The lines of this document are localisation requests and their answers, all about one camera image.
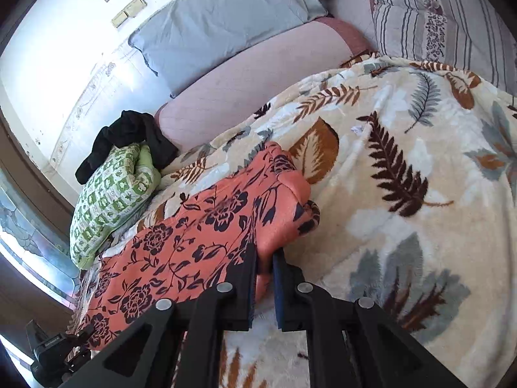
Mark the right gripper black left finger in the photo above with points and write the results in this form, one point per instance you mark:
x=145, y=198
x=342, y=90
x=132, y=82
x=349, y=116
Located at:
x=177, y=344

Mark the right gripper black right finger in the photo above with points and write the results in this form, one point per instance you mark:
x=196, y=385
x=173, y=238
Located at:
x=351, y=344

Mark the orange floral garment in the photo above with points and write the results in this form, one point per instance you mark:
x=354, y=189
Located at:
x=261, y=208

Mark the stained glass door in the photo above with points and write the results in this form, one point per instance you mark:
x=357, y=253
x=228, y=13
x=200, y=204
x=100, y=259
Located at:
x=35, y=250

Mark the green white patterned pillow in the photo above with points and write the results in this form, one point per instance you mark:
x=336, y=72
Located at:
x=115, y=191

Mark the cream leaf-pattern blanket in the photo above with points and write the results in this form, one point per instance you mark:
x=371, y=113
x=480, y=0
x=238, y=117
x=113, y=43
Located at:
x=412, y=165

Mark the black garment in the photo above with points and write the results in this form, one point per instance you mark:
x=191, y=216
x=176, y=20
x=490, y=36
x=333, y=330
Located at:
x=131, y=128

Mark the pink bolster cushion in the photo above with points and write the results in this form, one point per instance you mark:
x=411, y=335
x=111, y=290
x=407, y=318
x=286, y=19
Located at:
x=240, y=86

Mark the striped pillow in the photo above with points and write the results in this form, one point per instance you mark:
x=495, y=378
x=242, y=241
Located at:
x=465, y=34

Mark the grey pillow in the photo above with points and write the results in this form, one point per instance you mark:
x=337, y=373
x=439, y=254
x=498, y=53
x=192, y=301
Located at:
x=186, y=39

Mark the wall switch plate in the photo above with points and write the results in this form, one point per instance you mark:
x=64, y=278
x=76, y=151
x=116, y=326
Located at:
x=129, y=11

